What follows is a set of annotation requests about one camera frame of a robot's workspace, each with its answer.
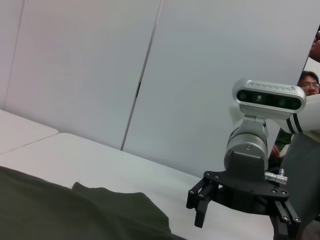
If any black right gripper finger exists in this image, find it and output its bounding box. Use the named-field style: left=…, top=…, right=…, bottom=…
left=268, top=198, right=303, bottom=240
left=186, top=176, right=219, bottom=229

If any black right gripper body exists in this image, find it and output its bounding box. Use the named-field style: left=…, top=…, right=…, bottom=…
left=203, top=147, right=290, bottom=216

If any dark green t-shirt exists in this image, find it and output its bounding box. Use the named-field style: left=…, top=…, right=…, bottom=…
left=0, top=166, right=187, bottom=240

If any man with glasses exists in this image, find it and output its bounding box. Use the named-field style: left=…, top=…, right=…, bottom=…
left=271, top=70, right=320, bottom=161

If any silver cable connector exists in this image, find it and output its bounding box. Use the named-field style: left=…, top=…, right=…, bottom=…
left=264, top=168, right=288, bottom=186

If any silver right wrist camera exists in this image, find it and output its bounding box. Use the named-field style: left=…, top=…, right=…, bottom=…
left=231, top=78, right=307, bottom=126

